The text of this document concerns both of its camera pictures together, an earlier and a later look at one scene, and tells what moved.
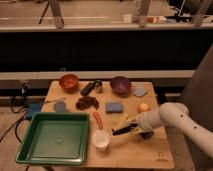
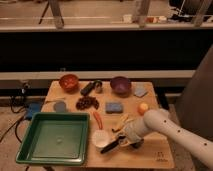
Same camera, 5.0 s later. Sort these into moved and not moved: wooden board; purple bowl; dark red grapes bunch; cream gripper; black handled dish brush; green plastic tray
Moved: black handled dish brush; cream gripper
Not moved: purple bowl; green plastic tray; wooden board; dark red grapes bunch
